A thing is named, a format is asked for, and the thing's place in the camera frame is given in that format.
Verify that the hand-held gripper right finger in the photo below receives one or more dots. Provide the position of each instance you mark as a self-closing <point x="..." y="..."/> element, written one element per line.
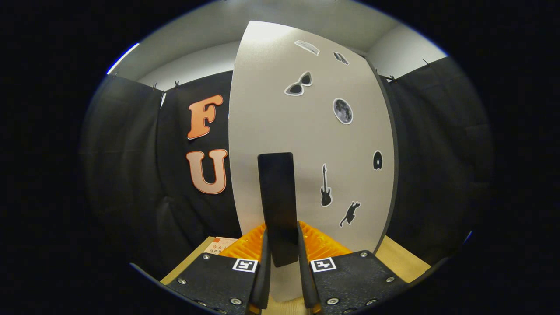
<point x="350" y="280"/>

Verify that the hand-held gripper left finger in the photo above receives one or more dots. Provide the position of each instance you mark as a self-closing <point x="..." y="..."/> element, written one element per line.
<point x="218" y="284"/>

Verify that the white shoe cabinet door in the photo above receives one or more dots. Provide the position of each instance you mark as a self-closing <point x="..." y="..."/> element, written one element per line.
<point x="271" y="109"/>

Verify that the cream and orange cover book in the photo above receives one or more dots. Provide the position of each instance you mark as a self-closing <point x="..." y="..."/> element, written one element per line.
<point x="221" y="245"/>

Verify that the black backdrop cloth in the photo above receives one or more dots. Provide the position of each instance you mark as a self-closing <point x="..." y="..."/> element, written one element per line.
<point x="131" y="175"/>

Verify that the ceiling strip light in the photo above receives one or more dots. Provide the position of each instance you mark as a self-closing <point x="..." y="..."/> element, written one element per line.
<point x="122" y="59"/>

